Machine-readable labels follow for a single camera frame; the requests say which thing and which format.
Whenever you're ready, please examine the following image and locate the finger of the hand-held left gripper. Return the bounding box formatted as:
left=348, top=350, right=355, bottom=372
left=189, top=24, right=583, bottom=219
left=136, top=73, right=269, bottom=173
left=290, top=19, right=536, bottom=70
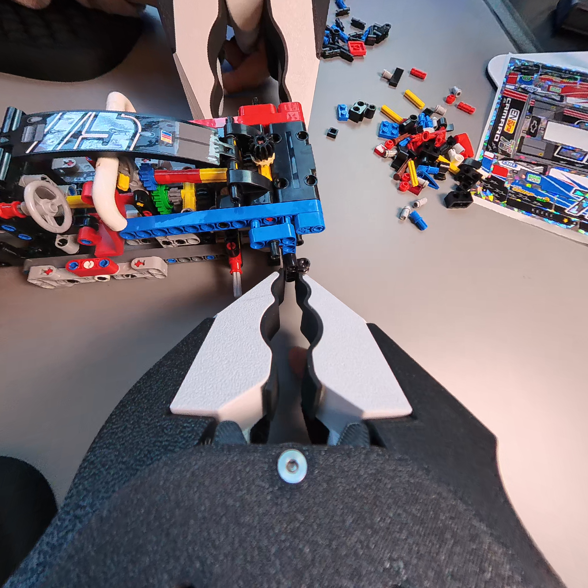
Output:
left=157, top=0, right=230, bottom=121
left=264, top=0, right=330, bottom=105

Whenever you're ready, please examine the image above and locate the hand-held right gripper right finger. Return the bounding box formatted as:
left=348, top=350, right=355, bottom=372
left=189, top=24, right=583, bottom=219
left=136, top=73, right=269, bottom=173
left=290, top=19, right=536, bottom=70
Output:
left=294, top=275, right=413, bottom=444

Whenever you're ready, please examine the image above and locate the pile of mixed lego pieces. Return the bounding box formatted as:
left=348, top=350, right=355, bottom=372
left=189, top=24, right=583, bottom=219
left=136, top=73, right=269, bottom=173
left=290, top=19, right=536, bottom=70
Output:
left=327, top=66, right=484, bottom=232

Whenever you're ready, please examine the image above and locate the person's left hand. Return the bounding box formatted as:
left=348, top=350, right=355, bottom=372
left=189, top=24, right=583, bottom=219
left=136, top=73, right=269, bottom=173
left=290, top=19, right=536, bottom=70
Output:
left=220, top=36, right=282, bottom=95

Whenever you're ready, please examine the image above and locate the black lego connector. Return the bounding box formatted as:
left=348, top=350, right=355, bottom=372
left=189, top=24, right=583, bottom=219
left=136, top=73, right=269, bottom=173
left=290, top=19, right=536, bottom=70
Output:
left=282, top=256, right=311, bottom=282

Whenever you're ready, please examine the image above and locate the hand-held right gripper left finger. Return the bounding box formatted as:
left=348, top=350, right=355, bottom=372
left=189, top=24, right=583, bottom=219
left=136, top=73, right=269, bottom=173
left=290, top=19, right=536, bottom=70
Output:
left=170, top=271, right=284, bottom=435

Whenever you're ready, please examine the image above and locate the holographic sticker sheet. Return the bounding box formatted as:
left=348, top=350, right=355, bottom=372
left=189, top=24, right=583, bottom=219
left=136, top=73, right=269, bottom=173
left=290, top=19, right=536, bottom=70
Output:
left=473, top=53, right=588, bottom=244

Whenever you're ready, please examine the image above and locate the pile of black blue pins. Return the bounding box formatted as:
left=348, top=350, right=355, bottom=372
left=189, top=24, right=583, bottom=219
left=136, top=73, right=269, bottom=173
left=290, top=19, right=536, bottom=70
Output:
left=320, top=0, right=392, bottom=63

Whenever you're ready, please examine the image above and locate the lego car model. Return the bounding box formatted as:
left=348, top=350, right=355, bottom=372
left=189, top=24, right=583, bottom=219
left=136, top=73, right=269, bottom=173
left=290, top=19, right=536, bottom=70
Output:
left=0, top=97, right=326, bottom=300

